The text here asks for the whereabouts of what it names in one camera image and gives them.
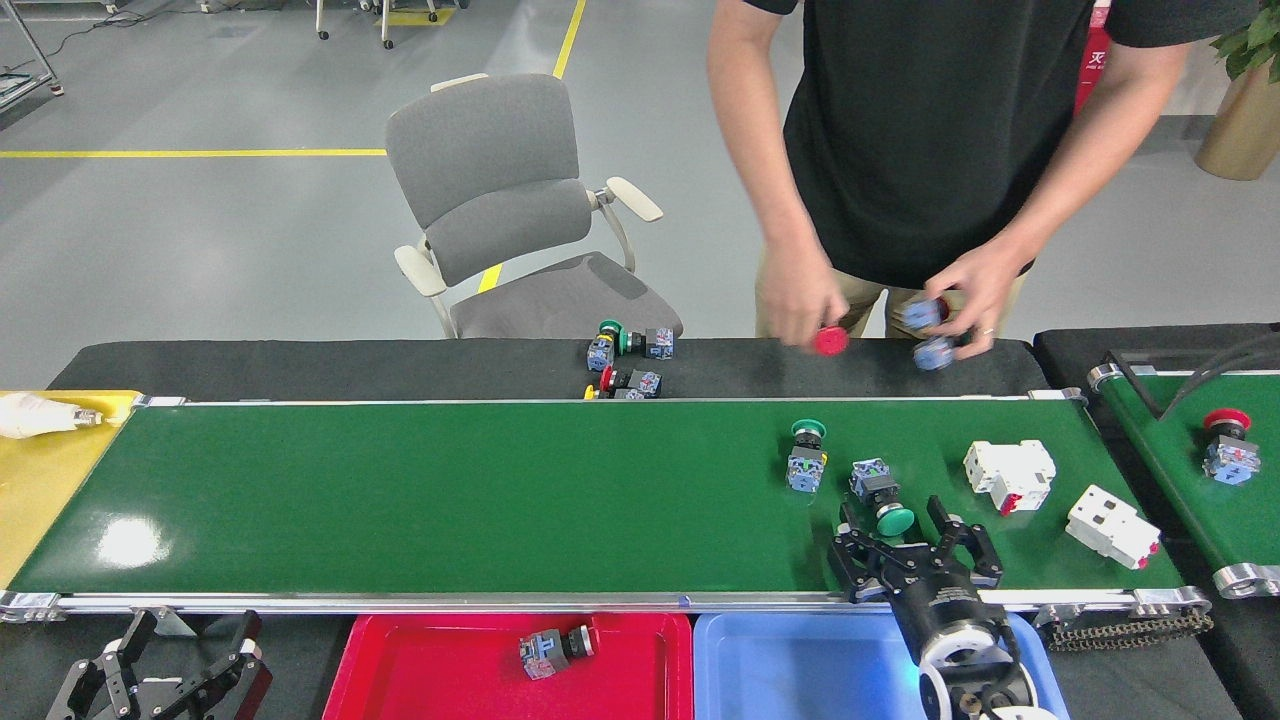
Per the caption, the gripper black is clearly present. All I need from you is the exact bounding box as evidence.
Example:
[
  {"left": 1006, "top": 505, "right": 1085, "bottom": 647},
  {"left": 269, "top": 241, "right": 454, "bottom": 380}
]
[
  {"left": 45, "top": 612, "right": 273, "bottom": 720},
  {"left": 830, "top": 497, "right": 1004, "bottom": 661}
]

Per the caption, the white circuit breaker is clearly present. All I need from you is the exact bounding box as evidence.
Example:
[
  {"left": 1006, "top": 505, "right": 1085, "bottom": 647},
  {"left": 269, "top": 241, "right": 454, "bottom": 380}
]
[
  {"left": 963, "top": 440, "right": 1058, "bottom": 517},
  {"left": 1065, "top": 485, "right": 1163, "bottom": 571}
]

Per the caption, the black triangular guide frame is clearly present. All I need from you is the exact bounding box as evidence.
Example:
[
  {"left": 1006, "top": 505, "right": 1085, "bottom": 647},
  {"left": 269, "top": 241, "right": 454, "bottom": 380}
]
[{"left": 1105, "top": 333, "right": 1280, "bottom": 421}]

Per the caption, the blue plastic tray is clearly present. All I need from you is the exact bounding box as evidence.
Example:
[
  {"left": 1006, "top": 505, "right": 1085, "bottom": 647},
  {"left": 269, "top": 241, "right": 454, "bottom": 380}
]
[{"left": 693, "top": 610, "right": 1071, "bottom": 720}]

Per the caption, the red plastic tray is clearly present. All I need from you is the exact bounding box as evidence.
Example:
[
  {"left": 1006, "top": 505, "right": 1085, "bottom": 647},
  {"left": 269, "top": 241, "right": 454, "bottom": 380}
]
[{"left": 322, "top": 612, "right": 694, "bottom": 720}]

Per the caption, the short green conveyor belt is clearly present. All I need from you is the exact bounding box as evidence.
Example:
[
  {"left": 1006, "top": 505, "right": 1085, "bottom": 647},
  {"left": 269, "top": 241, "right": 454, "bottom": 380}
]
[{"left": 1088, "top": 348, "right": 1280, "bottom": 601}]

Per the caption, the long green conveyor belt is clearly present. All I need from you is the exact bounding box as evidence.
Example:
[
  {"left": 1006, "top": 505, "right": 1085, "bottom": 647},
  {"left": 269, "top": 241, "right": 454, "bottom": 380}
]
[{"left": 0, "top": 385, "right": 1216, "bottom": 626}]

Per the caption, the person's left hand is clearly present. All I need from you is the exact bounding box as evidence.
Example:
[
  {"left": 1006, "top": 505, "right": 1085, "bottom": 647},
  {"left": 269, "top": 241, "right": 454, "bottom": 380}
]
[{"left": 925, "top": 240, "right": 1031, "bottom": 361}]

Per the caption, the person's right hand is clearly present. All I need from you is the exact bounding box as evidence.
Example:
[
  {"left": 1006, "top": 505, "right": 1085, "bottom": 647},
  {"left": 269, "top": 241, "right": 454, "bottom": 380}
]
[{"left": 755, "top": 235, "right": 851, "bottom": 351}]

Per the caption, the yellow plastic bin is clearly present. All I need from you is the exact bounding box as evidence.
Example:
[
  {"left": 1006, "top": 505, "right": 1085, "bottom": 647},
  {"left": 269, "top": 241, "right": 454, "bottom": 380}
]
[{"left": 0, "top": 390, "right": 141, "bottom": 591}]

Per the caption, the white light bulb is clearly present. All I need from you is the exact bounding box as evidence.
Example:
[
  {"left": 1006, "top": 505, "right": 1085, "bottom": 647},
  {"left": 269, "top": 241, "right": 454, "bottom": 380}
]
[{"left": 0, "top": 392, "right": 106, "bottom": 439}]

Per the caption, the person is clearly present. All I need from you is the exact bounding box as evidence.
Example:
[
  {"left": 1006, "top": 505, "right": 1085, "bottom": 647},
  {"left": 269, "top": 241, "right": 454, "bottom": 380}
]
[{"left": 705, "top": 0, "right": 1261, "bottom": 363}]

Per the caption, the red banner stand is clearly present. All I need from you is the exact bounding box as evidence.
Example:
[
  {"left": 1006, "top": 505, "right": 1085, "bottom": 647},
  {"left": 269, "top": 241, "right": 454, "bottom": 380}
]
[{"left": 1075, "top": 0, "right": 1113, "bottom": 116}]

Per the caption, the gold plant pot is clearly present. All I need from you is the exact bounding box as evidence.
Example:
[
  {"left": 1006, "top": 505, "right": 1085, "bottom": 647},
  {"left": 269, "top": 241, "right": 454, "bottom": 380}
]
[{"left": 1195, "top": 60, "right": 1280, "bottom": 183}]

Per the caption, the grey office chair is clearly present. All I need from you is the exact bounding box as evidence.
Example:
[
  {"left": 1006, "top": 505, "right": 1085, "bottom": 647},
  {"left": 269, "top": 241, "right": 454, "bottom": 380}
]
[{"left": 385, "top": 72, "right": 686, "bottom": 341}]

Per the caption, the metal shelf rack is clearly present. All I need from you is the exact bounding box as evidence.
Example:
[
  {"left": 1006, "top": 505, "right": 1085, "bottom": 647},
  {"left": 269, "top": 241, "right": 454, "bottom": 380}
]
[{"left": 0, "top": 0, "right": 66, "bottom": 111}]

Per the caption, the green potted plant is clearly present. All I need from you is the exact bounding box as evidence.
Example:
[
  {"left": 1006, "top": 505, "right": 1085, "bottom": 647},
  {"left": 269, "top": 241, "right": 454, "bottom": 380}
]
[{"left": 1208, "top": 0, "right": 1280, "bottom": 83}]

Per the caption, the white wheeled stand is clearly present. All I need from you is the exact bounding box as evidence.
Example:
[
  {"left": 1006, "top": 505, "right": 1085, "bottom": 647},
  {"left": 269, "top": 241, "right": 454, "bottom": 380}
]
[{"left": 312, "top": 0, "right": 446, "bottom": 49}]

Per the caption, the black drive chain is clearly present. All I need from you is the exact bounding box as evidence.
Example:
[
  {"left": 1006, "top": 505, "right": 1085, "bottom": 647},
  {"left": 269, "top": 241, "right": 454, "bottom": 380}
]
[{"left": 1035, "top": 608, "right": 1216, "bottom": 653}]

